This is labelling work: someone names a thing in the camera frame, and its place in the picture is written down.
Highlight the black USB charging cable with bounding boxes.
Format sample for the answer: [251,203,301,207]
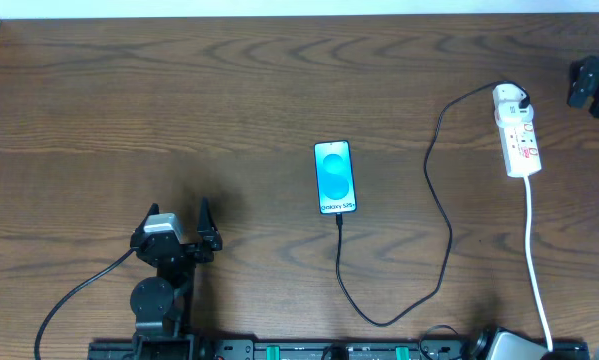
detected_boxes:
[334,79,532,328]

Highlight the Galaxy smartphone blue screen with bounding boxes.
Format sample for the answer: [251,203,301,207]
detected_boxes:
[313,140,357,215]

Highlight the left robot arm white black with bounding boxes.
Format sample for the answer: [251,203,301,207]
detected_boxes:
[130,198,223,359]

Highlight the white power strip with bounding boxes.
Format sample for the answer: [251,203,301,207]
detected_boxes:
[499,122,542,178]

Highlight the white USB wall charger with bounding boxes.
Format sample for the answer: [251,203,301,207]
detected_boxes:
[492,83,534,128]

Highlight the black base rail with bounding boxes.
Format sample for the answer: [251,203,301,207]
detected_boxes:
[87,336,590,360]

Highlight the white power strip cord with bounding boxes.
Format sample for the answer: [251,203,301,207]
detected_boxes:
[522,174,555,354]

